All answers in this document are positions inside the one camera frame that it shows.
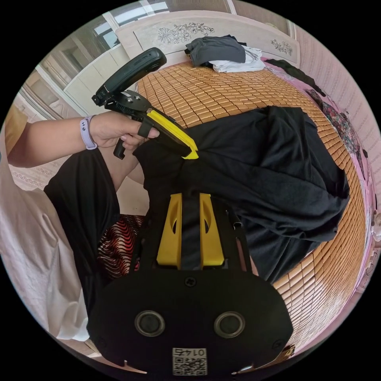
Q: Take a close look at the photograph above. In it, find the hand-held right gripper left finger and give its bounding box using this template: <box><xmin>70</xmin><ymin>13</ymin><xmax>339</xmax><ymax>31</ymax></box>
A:
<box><xmin>156</xmin><ymin>192</ymin><xmax>183</xmax><ymax>266</ymax></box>

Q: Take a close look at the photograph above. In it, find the person's left hand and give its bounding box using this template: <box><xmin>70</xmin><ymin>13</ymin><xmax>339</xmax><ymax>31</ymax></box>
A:
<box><xmin>89</xmin><ymin>111</ymin><xmax>160</xmax><ymax>153</ymax></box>

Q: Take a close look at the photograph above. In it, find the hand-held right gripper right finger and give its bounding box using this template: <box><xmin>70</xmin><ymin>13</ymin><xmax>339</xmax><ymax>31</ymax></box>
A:
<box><xmin>199</xmin><ymin>193</ymin><xmax>225</xmax><ymax>266</ymax></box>

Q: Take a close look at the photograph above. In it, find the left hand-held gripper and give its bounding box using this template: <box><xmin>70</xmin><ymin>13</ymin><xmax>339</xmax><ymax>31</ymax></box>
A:
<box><xmin>91</xmin><ymin>85</ymin><xmax>199</xmax><ymax>161</ymax></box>

